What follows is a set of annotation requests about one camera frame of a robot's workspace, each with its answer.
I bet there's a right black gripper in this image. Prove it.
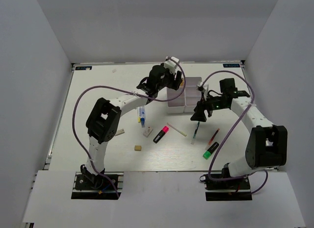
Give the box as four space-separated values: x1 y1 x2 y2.
190 92 228 122

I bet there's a white chalk stick marker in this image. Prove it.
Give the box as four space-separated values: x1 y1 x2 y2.
167 122 187 137

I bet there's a clear blue pen pack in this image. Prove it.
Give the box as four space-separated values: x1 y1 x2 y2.
138 106 146 127

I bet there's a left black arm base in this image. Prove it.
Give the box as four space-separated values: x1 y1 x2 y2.
71 173 124 201

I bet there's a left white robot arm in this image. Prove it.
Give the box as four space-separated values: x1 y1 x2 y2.
80 57 185 188

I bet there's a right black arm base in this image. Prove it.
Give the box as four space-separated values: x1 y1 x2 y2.
200 174 252 202

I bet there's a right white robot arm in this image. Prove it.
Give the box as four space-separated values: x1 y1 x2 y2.
190 78 288 188

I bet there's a green gel pen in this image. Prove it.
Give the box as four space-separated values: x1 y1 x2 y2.
191 122 200 145

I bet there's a right white divided container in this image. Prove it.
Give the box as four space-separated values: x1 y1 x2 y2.
184 76 202 113

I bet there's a white divided container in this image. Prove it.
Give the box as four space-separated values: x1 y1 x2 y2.
166 87 185 114
184 76 202 113

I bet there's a left white divided container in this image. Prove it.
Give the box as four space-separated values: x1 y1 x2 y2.
166 87 185 114

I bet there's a red gel pen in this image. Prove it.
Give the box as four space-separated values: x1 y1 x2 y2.
205 128 220 150

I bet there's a pink black highlighter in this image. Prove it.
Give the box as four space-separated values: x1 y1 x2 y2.
153 126 169 143

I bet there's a green black highlighter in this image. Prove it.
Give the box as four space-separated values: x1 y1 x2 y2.
203 142 219 159

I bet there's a right blue table label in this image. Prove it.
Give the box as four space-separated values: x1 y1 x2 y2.
223 63 240 68

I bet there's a blue table label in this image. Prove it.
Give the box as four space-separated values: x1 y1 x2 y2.
223 63 240 68
75 66 92 71

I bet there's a white boxed eraser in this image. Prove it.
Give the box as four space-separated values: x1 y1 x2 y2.
143 127 154 138

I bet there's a tan eraser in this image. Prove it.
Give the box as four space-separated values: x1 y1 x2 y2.
134 145 142 151

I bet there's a grey white eraser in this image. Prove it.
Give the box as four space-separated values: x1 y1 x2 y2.
115 129 125 136

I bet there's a left blue table label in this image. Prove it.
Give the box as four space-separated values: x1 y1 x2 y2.
75 66 92 71

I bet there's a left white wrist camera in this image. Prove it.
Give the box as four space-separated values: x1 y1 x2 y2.
164 56 180 74

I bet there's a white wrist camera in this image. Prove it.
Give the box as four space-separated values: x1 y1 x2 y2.
197 81 209 95
164 56 180 74

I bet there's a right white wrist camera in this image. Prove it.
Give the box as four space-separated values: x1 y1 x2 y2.
197 81 209 95

